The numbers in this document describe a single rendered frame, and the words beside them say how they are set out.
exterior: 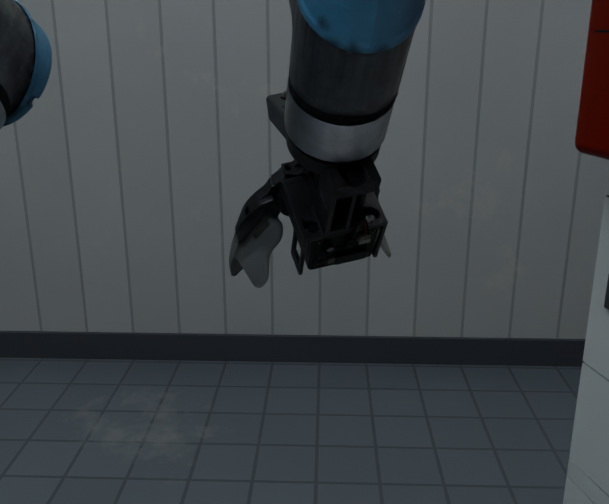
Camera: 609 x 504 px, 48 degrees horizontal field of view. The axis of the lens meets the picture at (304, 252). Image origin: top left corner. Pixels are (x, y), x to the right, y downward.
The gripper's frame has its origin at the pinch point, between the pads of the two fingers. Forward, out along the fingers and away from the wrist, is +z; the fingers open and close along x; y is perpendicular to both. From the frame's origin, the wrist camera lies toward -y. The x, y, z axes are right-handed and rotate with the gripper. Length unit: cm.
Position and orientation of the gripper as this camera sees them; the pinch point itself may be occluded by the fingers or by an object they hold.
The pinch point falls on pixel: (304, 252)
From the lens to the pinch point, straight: 67.8
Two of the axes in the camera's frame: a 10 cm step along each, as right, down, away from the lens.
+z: -0.8, 5.4, 8.4
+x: 9.5, -2.1, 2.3
